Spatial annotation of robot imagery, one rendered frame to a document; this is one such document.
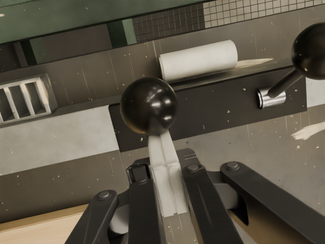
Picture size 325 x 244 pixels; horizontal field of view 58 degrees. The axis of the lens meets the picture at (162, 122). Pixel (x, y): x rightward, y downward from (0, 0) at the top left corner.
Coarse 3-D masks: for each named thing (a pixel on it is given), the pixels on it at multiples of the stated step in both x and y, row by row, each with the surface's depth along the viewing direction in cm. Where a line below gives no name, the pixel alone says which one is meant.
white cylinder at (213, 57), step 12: (192, 48) 31; (204, 48) 30; (216, 48) 30; (228, 48) 30; (168, 60) 30; (180, 60) 30; (192, 60) 30; (204, 60) 30; (216, 60) 30; (228, 60) 30; (168, 72) 30; (180, 72) 30; (192, 72) 30; (204, 72) 31
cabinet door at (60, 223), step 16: (80, 208) 36; (0, 224) 36; (16, 224) 36; (32, 224) 35; (48, 224) 35; (64, 224) 35; (0, 240) 35; (16, 240) 35; (32, 240) 36; (48, 240) 36; (64, 240) 36
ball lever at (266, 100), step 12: (312, 24) 19; (324, 24) 18; (300, 36) 19; (312, 36) 18; (324, 36) 18; (300, 48) 19; (312, 48) 18; (324, 48) 18; (300, 60) 19; (312, 60) 18; (324, 60) 18; (288, 72) 24; (300, 72) 20; (312, 72) 19; (324, 72) 18; (276, 84) 26; (288, 84) 25; (264, 96) 29; (276, 96) 28; (264, 108) 29
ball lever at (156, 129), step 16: (144, 80) 18; (160, 80) 18; (128, 96) 18; (144, 96) 17; (160, 96) 17; (176, 96) 19; (128, 112) 18; (144, 112) 17; (160, 112) 17; (176, 112) 18; (144, 128) 18; (160, 128) 18
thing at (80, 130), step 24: (240, 72) 31; (120, 96) 32; (312, 96) 31; (48, 120) 29; (72, 120) 30; (96, 120) 30; (0, 144) 30; (24, 144) 30; (48, 144) 30; (72, 144) 30; (96, 144) 31; (0, 168) 30; (24, 168) 31
